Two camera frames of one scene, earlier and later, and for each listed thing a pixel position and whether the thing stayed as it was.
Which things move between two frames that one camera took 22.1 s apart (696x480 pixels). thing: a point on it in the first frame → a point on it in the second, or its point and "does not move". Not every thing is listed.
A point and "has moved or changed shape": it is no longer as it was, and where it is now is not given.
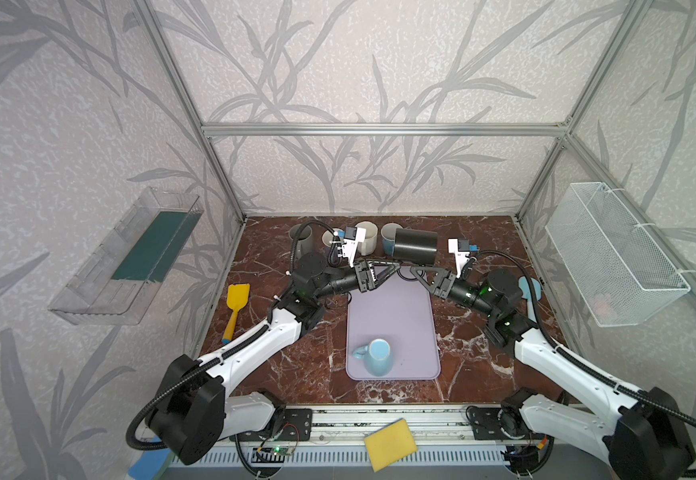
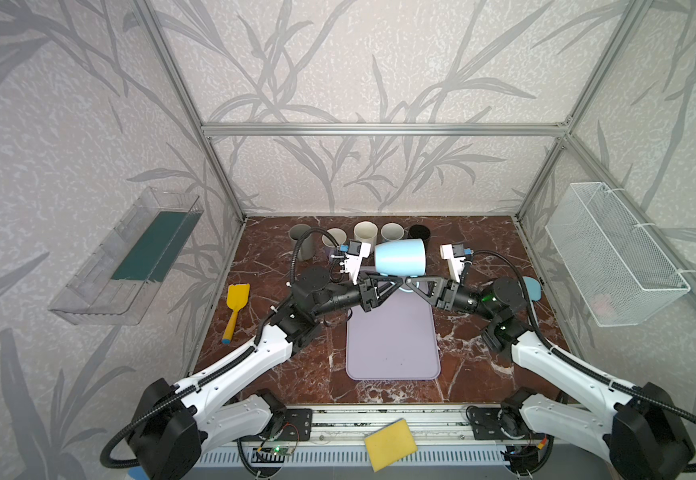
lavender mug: [326, 238] does not move
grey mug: [304, 243] does not move
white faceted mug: [369, 244] does not move
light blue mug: [377, 356] → [402, 258]
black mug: [415, 246] has moved or changed shape
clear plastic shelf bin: [113, 283] does not move
